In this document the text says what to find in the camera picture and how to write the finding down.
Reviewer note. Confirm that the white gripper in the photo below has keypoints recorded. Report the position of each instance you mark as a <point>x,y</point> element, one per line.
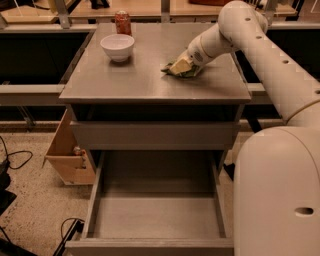
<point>196,54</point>

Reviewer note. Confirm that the green jalapeno chip bag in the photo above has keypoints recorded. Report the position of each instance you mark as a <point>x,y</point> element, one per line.
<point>184,74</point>

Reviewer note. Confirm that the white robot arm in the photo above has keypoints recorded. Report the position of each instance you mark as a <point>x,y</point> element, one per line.
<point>276,200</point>

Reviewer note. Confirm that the closed grey top drawer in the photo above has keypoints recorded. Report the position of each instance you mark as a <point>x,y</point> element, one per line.
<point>129,135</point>

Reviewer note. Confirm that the grey drawer cabinet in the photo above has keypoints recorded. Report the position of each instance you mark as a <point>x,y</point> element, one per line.
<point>100,90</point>

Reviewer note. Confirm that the open grey middle drawer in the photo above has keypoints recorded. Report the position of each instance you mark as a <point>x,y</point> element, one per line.
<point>155,203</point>

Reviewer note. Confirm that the white ceramic bowl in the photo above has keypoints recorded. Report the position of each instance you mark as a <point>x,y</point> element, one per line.
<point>118,47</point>

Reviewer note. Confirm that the red soda can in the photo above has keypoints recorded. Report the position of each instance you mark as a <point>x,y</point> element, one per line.
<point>123,23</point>

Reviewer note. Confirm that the black power adapter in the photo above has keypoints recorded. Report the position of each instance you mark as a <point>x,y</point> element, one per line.
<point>230,170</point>

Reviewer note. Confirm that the brown cardboard box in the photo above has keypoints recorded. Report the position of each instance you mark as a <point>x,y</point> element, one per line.
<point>67,158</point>

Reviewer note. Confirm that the grey metal rail right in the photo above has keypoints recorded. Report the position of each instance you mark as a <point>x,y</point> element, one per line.
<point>258,94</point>

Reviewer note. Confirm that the grey metal rail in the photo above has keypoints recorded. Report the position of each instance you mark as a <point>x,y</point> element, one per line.
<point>258,94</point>
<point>30,95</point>

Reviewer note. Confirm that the grey metal rail left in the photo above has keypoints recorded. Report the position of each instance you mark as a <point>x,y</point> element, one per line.
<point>30,95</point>

